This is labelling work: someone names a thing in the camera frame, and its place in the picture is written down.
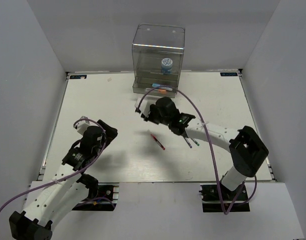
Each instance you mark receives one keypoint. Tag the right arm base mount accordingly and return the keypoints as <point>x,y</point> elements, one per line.
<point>211,201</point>

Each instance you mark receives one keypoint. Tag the blue highlighter marker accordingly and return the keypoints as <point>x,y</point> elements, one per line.
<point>163,87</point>

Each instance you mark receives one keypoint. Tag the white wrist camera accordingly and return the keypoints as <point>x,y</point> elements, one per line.
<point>141,106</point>
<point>82,125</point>

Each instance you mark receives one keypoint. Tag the clear acrylic drawer organizer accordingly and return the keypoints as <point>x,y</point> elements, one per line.
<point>152,43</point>

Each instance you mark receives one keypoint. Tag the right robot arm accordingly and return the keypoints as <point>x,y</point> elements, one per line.
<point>247,150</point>

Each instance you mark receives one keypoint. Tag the green gel pen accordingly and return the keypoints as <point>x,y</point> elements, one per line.
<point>195,141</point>

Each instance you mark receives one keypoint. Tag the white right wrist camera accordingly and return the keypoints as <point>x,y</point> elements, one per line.
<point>141,106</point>

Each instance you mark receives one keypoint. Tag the orange highlighter marker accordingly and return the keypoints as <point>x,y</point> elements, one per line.
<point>151,90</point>

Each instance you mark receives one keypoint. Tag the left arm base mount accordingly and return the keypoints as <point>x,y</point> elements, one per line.
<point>105,200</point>

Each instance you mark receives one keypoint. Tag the red gel pen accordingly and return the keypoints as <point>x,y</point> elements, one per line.
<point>156,140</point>

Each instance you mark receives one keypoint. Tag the purple gel pen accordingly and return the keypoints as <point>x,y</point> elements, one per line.
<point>187,141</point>

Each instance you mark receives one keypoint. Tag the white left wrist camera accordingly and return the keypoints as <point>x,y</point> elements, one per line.
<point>82,125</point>

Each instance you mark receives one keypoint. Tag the blue white slime jar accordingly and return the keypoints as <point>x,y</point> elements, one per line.
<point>166,65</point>

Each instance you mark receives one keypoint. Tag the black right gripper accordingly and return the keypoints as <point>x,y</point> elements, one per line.
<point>150,117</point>

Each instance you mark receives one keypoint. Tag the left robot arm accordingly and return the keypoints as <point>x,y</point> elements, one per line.
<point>69,186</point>

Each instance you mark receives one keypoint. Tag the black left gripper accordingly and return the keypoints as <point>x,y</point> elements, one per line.
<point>111,133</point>

